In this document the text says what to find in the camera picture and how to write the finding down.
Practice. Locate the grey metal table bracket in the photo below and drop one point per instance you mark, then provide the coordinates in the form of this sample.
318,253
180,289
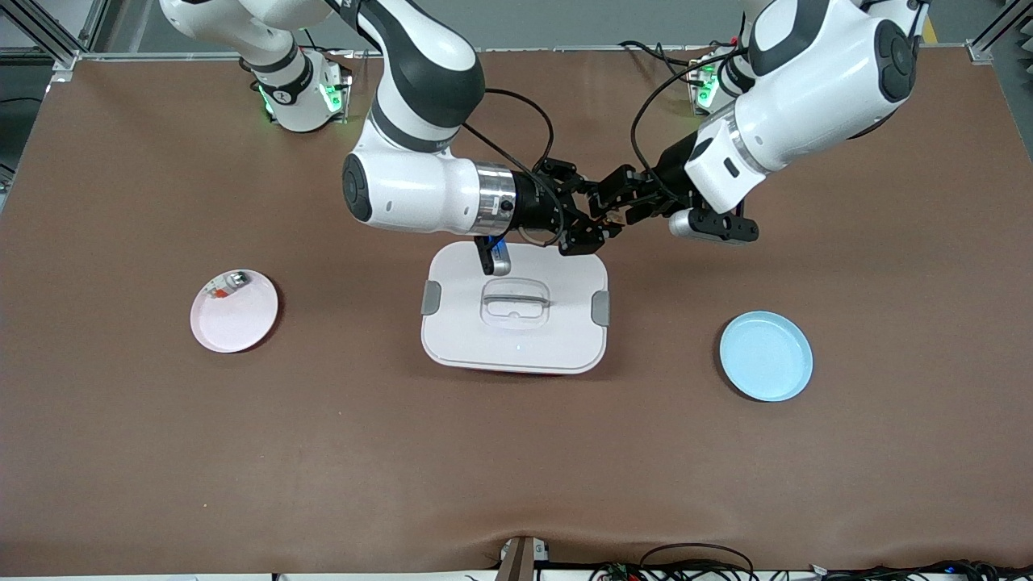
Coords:
520,558

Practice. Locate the small white red component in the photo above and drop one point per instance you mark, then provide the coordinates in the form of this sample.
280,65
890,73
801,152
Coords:
215,290

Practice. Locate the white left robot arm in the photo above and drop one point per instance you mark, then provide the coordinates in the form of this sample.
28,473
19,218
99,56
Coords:
807,89

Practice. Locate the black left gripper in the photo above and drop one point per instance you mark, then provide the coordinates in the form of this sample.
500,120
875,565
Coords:
667,173

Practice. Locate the silver table edge rail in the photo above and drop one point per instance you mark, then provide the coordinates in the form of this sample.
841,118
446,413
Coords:
549,50

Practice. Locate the small silver switch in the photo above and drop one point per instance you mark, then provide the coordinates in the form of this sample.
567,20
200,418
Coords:
238,279

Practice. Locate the white lidded storage box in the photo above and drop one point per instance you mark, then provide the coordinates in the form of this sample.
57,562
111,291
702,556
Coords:
516,343

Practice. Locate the light blue round plate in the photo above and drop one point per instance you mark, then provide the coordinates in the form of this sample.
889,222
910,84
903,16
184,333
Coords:
765,357

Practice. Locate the pink round plate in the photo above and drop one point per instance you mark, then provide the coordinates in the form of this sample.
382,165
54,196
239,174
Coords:
230,323

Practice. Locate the orange black switch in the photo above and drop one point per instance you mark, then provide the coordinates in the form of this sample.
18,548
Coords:
611,215

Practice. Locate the grey box latch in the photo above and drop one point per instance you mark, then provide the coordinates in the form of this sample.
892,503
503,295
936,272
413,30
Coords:
600,308
431,298

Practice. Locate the aluminium frame post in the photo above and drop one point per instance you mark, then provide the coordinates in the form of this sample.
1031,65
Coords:
67,59
980,52

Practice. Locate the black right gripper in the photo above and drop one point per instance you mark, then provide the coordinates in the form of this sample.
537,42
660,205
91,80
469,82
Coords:
533,208

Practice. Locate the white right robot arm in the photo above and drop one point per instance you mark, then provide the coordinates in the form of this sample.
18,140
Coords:
420,186

